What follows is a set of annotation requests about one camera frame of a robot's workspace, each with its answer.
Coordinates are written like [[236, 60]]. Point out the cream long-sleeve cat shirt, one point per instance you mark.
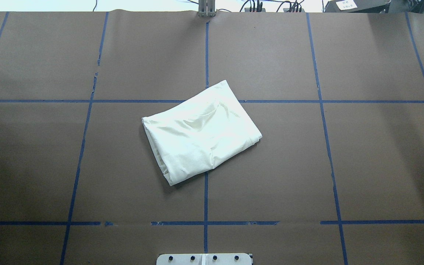
[[200, 134]]

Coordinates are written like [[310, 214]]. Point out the dark device with white label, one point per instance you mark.
[[355, 6]]

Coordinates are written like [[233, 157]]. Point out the grey metal camera post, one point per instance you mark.
[[206, 8]]

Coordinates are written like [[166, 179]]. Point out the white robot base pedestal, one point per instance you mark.
[[205, 259]]

